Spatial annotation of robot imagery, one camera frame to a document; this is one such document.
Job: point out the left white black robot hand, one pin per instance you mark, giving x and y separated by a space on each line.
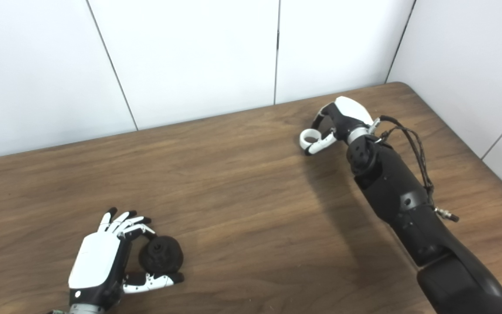
96 261

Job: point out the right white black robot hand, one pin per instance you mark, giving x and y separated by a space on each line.
351 111

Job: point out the round black plastic part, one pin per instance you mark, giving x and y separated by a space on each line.
161 255

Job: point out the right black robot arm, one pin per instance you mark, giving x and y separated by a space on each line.
408 205

